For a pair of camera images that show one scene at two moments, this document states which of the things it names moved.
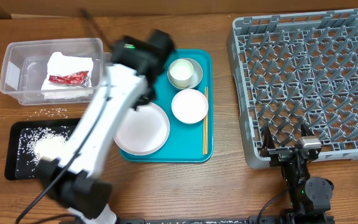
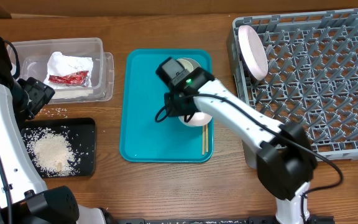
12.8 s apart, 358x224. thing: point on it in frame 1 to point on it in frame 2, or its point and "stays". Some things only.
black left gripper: (146, 97) to (40, 93)
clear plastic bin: (54, 71) stays
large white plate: (143, 132) to (254, 51)
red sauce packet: (81, 78) stays
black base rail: (252, 219) stays
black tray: (27, 142) stays
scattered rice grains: (50, 112) stays
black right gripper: (279, 156) to (172, 109)
